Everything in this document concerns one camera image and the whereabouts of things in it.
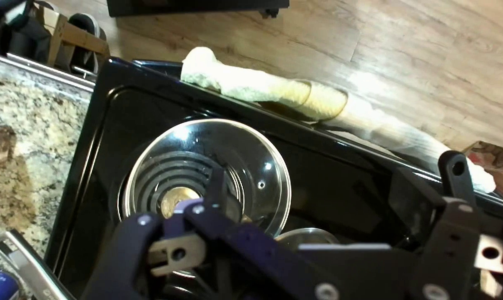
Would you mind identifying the dark bags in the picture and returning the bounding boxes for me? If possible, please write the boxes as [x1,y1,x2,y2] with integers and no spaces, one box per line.
[0,0,44,56]

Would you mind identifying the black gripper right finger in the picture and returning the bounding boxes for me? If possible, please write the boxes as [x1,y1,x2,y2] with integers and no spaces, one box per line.
[408,148,503,300]

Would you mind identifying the white towel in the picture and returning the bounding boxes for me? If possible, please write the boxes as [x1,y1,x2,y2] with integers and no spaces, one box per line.
[178,45,497,195]

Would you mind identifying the dark cooking pot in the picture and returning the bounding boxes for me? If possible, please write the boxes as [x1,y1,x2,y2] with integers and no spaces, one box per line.
[0,228,74,300]

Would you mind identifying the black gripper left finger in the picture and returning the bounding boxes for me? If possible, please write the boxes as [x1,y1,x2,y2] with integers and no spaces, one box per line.
[81,168,341,300]

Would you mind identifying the black electric stove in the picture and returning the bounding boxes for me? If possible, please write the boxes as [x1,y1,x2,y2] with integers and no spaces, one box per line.
[41,55,503,300]

